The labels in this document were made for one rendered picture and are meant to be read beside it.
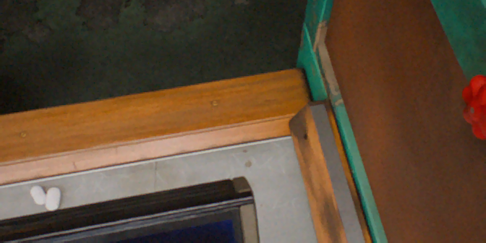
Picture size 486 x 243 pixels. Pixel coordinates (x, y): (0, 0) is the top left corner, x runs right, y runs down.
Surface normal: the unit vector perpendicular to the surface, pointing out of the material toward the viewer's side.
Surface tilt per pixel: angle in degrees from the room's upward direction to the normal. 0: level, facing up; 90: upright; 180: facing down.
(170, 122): 0
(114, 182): 0
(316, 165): 67
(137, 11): 0
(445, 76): 90
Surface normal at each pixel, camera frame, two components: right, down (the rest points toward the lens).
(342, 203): 0.00, -0.47
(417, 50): -0.98, 0.16
